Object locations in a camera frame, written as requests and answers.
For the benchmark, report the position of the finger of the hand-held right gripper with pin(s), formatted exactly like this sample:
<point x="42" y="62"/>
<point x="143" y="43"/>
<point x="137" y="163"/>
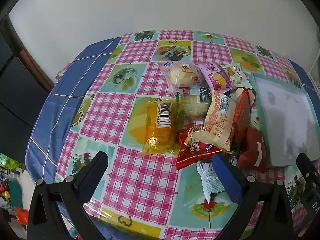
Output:
<point x="307" y="166"/>

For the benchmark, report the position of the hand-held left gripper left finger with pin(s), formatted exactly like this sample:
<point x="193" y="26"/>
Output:
<point x="87" y="183"/>

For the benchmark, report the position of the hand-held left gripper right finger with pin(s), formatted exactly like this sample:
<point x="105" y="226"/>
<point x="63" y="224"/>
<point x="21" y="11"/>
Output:
<point x="225" y="177"/>

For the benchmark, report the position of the white text-printed packet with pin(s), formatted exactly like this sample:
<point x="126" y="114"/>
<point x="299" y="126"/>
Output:
<point x="210" y="182"/>

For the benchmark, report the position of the dark red white-striped packet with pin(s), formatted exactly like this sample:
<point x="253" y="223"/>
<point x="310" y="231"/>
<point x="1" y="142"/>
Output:
<point x="252" y="150"/>

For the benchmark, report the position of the red snack packet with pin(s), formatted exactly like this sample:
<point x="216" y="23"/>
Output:
<point x="190" y="152"/>

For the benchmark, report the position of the white box with teal rim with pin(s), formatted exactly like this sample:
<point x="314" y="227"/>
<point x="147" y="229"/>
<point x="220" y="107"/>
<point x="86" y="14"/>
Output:
<point x="285" y="120"/>

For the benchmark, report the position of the beige snack packet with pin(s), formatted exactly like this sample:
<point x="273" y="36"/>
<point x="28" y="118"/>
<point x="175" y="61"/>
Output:
<point x="220" y="120"/>

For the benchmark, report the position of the orange patterned packet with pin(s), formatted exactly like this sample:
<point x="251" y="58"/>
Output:
<point x="242" y="115"/>

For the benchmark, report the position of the green cake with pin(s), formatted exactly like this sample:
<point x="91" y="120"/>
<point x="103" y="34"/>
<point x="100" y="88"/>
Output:
<point x="192" y="106"/>

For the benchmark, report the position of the yellow cake packet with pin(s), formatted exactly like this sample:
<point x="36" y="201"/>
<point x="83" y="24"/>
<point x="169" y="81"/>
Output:
<point x="160" y="130"/>

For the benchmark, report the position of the round yellow pastry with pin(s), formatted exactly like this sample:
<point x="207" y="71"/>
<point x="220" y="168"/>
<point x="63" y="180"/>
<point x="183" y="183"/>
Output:
<point x="238" y="92"/>

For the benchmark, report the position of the purple snack packet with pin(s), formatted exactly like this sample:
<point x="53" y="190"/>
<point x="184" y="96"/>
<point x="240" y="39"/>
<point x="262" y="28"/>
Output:
<point x="217" y="78"/>

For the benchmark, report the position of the white packet with orange fruit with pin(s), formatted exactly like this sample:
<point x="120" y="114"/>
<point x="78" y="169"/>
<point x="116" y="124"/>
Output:
<point x="233" y="73"/>

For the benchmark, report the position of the bun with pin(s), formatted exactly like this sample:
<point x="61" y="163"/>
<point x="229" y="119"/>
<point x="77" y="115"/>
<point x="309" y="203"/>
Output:
<point x="180" y="76"/>

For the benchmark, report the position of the pink plaid fruit-print tablecloth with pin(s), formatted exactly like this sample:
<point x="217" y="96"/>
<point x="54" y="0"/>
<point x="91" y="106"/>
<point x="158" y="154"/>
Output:
<point x="130" y="180"/>

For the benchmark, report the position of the orange plastic bag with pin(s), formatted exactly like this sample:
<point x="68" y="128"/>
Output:
<point x="21" y="215"/>

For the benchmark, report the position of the dark cabinet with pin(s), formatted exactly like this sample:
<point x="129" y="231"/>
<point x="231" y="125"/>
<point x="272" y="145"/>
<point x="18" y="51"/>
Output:
<point x="15" y="100"/>

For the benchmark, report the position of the brown wooden trim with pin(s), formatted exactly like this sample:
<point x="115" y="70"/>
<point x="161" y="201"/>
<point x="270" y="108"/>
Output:
<point x="37" y="67"/>

